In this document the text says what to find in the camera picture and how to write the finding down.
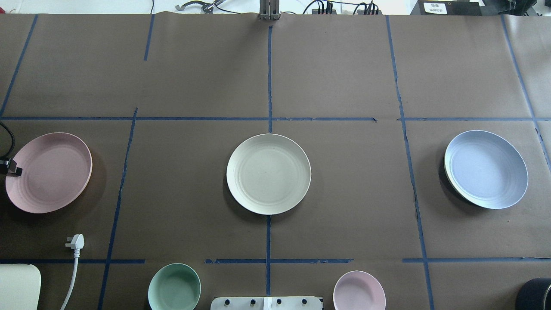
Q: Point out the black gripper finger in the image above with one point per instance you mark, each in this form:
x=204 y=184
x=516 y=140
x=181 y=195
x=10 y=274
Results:
x=8 y=166

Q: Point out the pink plate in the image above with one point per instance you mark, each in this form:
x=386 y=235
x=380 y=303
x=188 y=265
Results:
x=56 y=168

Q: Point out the green plate under blue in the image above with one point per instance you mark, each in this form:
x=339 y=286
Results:
x=448 y=188

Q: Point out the cream white toaster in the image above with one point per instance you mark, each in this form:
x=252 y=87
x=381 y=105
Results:
x=19 y=286

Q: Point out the green bowl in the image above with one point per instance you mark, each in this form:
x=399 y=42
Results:
x=176 y=286

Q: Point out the cream white plate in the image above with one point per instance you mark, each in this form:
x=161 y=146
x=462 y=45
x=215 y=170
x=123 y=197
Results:
x=268 y=174

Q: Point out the pink bowl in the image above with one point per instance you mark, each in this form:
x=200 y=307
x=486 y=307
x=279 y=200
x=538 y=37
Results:
x=358 y=290

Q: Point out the black box with label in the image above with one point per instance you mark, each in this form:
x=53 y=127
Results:
x=446 y=7

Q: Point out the dark blue saucepan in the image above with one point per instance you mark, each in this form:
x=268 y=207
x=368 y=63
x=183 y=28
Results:
x=535 y=294

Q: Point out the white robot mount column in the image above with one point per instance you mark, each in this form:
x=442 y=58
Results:
x=268 y=303

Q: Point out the grey metal camera post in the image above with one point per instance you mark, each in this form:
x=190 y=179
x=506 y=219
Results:
x=269 y=10

